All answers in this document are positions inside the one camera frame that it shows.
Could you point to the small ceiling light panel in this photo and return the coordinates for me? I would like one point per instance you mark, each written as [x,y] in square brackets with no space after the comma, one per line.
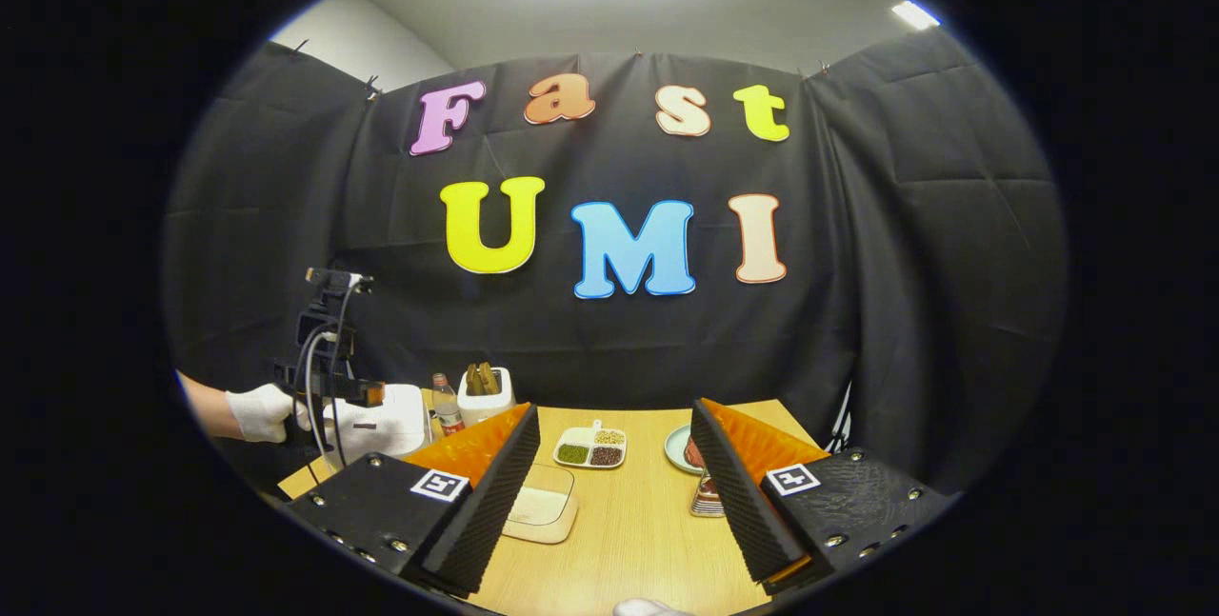
[915,15]

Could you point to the pale green plate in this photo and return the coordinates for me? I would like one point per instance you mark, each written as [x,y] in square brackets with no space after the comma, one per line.
[674,449]

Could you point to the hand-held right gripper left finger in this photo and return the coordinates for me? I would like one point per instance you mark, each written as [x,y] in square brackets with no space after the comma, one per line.
[495,506]

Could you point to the white toaster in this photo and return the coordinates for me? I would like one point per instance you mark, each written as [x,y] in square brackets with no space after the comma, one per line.
[488,409]

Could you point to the white divided grain dish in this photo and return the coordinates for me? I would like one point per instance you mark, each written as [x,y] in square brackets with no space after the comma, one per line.
[590,449]

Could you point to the black backdrop cloth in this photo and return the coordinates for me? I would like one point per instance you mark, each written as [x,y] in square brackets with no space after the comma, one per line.
[905,311]

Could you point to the white rice cooker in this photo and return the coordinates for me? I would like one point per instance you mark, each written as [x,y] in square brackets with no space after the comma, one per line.
[390,426]

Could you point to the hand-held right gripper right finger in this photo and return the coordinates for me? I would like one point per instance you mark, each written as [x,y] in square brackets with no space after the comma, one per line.
[738,502]

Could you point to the brown bread slice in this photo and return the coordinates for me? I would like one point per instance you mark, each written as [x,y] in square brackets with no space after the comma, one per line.
[490,378]
[473,380]

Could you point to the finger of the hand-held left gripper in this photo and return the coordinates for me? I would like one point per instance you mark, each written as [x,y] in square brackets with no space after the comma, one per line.
[362,394]

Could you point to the clear box of rice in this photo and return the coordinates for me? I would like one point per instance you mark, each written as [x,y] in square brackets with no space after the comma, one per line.
[543,506]

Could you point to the red meat piece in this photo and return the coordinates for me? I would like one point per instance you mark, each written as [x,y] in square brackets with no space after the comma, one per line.
[695,454]

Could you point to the clear plastic bottle red label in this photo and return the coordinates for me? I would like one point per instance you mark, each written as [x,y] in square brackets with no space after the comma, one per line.
[448,416]

